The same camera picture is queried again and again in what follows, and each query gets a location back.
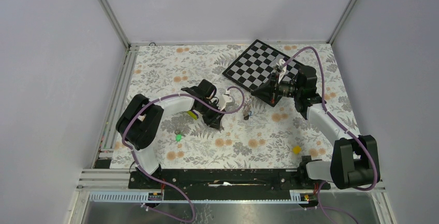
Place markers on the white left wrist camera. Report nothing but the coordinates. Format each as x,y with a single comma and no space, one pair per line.
226,103

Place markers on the aluminium frame rails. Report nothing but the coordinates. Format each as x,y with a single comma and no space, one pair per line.
93,54

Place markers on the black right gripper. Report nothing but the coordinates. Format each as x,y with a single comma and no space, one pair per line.
267,91

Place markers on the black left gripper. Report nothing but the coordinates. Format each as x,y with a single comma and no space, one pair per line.
214,121

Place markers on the black and white chessboard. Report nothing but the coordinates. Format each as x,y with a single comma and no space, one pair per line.
256,64

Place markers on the floral patterned table mat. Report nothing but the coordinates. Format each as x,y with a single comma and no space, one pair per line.
265,140

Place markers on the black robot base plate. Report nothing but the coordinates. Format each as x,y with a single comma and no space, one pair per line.
227,184

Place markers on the green key tag with key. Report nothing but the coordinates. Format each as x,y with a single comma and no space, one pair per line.
178,135

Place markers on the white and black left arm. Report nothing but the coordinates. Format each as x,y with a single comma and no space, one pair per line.
141,119

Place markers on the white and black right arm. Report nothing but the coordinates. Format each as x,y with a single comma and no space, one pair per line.
354,162

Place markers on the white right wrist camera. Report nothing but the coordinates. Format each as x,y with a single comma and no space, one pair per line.
280,68

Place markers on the yellow cube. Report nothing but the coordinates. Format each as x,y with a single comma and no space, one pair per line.
296,150

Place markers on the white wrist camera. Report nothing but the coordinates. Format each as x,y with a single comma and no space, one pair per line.
226,103
280,68

